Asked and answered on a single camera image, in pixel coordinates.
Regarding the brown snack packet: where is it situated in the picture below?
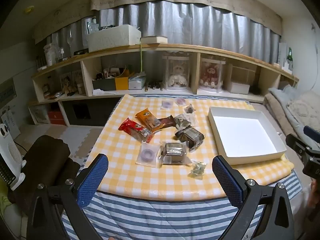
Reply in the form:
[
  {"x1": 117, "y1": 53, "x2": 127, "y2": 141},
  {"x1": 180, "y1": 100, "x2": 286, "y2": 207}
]
[{"x1": 157, "y1": 115, "x2": 177, "y2": 130}]

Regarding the red doll in clear case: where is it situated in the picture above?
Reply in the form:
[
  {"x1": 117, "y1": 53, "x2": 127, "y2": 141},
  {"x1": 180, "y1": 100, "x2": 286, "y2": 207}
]
[{"x1": 198, "y1": 57, "x2": 226, "y2": 94}]

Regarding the grey curtain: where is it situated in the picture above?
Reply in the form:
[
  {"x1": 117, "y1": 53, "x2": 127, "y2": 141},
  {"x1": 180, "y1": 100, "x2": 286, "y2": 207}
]
[{"x1": 50, "y1": 1, "x2": 282, "y2": 63}]

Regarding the dark cake packet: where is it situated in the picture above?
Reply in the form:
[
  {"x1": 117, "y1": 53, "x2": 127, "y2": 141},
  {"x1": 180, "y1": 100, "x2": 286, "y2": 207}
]
[{"x1": 174, "y1": 127, "x2": 205, "y2": 152}]

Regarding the blue striped blanket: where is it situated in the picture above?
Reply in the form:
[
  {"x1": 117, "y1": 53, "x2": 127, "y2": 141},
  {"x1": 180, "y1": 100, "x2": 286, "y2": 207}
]
[{"x1": 61, "y1": 94, "x2": 304, "y2": 240}]

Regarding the dark green box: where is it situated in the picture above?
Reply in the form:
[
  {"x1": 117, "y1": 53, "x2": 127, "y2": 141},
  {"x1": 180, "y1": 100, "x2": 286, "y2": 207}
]
[{"x1": 92, "y1": 78, "x2": 116, "y2": 91}]

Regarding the white shallow cardboard box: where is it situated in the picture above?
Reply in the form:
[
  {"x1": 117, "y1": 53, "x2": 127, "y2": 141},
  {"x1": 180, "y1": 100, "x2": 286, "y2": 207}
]
[{"x1": 208, "y1": 106, "x2": 287, "y2": 166}]

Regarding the large white storage box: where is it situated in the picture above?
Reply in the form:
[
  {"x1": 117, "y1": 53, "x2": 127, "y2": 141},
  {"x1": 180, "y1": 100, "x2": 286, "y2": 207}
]
[{"x1": 86, "y1": 24, "x2": 142, "y2": 53}]

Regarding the small white box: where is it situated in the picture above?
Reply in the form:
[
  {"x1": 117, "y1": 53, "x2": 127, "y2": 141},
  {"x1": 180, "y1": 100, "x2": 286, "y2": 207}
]
[{"x1": 230, "y1": 81, "x2": 251, "y2": 94}]

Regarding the orange snack packet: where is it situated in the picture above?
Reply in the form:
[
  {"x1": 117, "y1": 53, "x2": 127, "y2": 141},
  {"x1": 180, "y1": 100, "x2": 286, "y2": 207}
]
[{"x1": 135, "y1": 108, "x2": 162, "y2": 132}]

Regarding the red storage box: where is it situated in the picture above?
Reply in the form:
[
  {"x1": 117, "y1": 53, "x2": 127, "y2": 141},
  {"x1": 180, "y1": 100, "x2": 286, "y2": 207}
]
[{"x1": 47, "y1": 110, "x2": 61, "y2": 124}]

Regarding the beige folded blanket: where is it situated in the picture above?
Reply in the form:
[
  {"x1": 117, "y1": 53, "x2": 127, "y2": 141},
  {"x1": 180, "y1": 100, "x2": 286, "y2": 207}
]
[{"x1": 264, "y1": 92, "x2": 298, "y2": 137}]

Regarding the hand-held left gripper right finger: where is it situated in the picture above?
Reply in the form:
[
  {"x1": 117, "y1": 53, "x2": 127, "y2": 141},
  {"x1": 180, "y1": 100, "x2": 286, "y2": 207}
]
[{"x1": 212, "y1": 155, "x2": 295, "y2": 240}]

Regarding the tissue box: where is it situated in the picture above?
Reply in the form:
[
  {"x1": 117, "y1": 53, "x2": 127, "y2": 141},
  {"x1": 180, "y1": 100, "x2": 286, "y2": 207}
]
[{"x1": 128, "y1": 73, "x2": 147, "y2": 90}]

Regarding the white doll in clear case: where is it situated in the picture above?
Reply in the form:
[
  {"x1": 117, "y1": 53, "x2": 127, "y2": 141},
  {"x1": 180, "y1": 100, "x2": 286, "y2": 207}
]
[{"x1": 162, "y1": 51, "x2": 192, "y2": 92}]

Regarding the glass jar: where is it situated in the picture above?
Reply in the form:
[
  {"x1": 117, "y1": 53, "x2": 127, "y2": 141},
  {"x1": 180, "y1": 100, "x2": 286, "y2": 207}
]
[{"x1": 43, "y1": 43, "x2": 57, "y2": 67}]

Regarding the white knit cushion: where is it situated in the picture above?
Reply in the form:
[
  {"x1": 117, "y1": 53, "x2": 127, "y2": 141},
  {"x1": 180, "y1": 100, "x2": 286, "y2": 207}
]
[{"x1": 286, "y1": 91, "x2": 320, "y2": 131}]

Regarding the red snack packet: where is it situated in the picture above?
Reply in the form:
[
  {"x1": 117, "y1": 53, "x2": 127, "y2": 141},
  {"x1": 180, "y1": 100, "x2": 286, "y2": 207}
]
[{"x1": 118, "y1": 117, "x2": 153, "y2": 143}]

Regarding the silver cake packet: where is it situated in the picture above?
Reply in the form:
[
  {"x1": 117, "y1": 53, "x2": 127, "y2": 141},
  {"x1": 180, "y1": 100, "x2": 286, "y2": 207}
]
[{"x1": 159, "y1": 141, "x2": 188, "y2": 166}]

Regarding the white fan heater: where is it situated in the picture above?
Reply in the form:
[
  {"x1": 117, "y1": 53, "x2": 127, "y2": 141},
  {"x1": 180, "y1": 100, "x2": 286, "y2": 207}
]
[{"x1": 0, "y1": 123, "x2": 27, "y2": 191}]

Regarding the small clear green candy packet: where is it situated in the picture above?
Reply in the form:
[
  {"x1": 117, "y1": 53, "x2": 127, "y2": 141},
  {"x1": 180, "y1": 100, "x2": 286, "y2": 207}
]
[{"x1": 188, "y1": 161, "x2": 208, "y2": 180}]

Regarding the orange box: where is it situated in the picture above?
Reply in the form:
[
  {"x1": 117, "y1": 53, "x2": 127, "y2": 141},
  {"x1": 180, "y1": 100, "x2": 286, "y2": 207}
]
[{"x1": 115, "y1": 73, "x2": 135, "y2": 91}]

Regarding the white green snack packet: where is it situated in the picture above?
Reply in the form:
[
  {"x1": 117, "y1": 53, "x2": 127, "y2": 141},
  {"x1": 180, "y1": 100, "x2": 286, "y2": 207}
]
[{"x1": 174, "y1": 113, "x2": 198, "y2": 128}]

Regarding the wine glass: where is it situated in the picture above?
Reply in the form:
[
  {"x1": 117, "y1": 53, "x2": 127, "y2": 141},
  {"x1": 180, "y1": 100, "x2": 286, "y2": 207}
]
[{"x1": 65, "y1": 28, "x2": 75, "y2": 56}]

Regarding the wooden shelf unit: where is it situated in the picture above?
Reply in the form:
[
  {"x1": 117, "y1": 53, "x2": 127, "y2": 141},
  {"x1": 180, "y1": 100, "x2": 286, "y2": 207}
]
[{"x1": 27, "y1": 42, "x2": 300, "y2": 128}]

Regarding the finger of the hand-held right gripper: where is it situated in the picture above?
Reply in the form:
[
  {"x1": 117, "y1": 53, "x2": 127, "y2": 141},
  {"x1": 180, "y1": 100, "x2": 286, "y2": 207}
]
[
  {"x1": 286, "y1": 133, "x2": 320, "y2": 161},
  {"x1": 303, "y1": 126, "x2": 320, "y2": 140}
]

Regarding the green bottle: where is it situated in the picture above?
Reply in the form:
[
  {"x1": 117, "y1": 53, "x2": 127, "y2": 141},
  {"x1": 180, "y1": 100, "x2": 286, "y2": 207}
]
[{"x1": 286, "y1": 47, "x2": 294, "y2": 71}]

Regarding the brown cardboard box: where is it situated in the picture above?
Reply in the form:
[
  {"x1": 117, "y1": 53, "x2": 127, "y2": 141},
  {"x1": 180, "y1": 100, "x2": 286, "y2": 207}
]
[{"x1": 231, "y1": 63, "x2": 258, "y2": 83}]

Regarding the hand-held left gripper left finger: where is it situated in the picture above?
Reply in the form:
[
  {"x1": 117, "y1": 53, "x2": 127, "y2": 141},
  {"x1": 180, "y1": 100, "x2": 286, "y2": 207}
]
[{"x1": 26, "y1": 153, "x2": 109, "y2": 240}]

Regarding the yellow checked tablecloth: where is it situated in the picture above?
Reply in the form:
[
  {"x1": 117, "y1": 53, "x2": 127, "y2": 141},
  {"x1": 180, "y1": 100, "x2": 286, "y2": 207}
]
[{"x1": 86, "y1": 94, "x2": 295, "y2": 202}]

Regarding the thick book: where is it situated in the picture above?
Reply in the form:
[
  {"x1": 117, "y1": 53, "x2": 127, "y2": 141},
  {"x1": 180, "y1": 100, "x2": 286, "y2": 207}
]
[{"x1": 140, "y1": 35, "x2": 168, "y2": 45}]

